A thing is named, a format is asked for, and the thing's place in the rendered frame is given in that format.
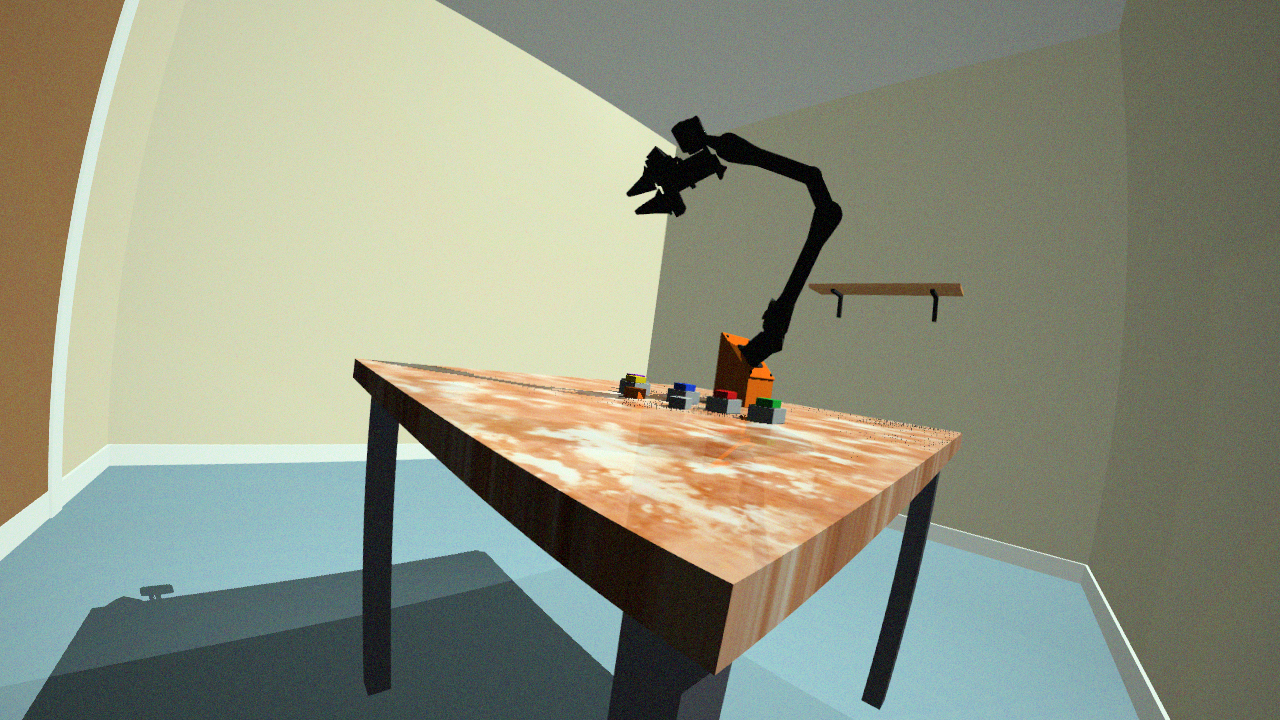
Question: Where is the blue button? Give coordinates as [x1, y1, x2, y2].
[667, 383, 701, 405]

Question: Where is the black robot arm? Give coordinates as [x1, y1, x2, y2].
[646, 115, 844, 368]

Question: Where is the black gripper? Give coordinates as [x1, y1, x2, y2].
[626, 158, 698, 217]

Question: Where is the red button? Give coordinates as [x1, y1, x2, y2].
[705, 389, 742, 414]

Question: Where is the yellow button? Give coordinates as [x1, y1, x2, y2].
[620, 375, 652, 396]

